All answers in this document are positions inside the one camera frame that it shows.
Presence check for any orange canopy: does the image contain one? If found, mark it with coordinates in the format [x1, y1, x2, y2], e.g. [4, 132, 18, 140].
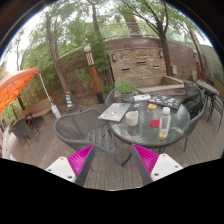
[0, 66, 40, 114]

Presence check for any dark side table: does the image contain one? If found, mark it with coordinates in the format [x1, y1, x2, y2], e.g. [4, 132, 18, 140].
[195, 79, 219, 123]

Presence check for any grey mesh-back chair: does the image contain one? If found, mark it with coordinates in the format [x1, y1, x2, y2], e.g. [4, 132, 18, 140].
[53, 107, 118, 158]
[104, 88, 118, 108]
[181, 82, 208, 152]

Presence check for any white canopy pole with base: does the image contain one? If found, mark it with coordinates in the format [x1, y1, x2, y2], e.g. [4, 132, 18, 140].
[38, 71, 62, 119]

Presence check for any clear plastic bottle white cap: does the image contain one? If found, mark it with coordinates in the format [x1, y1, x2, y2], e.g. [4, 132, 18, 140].
[158, 106, 172, 141]

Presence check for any white ribbed mug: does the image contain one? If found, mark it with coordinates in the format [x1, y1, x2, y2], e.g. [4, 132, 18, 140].
[125, 110, 140, 127]

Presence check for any wooden bench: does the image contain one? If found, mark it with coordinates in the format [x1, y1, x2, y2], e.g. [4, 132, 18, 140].
[20, 98, 53, 121]

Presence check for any white sticker sheet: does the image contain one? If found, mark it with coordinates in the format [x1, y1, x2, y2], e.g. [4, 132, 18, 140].
[133, 94, 152, 102]

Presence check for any green plant in blue pot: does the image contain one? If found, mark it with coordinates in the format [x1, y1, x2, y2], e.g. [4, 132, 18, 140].
[114, 79, 137, 102]

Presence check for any silver laptop with stickers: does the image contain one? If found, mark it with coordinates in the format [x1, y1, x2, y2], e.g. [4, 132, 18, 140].
[97, 102, 132, 123]

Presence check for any dark laptop with stickers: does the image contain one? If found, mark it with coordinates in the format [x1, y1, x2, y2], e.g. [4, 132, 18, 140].
[146, 94, 183, 111]

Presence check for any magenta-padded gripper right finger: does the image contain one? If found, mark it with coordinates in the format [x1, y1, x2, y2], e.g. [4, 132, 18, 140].
[129, 143, 184, 186]

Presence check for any black metal chair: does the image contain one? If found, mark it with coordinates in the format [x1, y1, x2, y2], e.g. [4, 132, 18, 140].
[213, 96, 224, 132]

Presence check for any flat round red coaster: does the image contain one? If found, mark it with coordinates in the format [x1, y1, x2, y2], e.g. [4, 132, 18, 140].
[149, 119, 161, 129]

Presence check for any wooden lamp post white globe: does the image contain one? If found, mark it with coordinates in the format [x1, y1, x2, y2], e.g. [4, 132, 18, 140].
[83, 45, 105, 104]

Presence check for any blue yellow striped cone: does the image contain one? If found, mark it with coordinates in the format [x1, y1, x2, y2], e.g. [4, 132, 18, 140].
[64, 92, 75, 109]

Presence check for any dark patio chair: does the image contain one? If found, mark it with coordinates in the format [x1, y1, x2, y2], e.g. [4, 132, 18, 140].
[13, 113, 36, 141]

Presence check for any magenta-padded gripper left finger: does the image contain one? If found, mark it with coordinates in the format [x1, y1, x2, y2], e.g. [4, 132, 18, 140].
[45, 144, 97, 187]

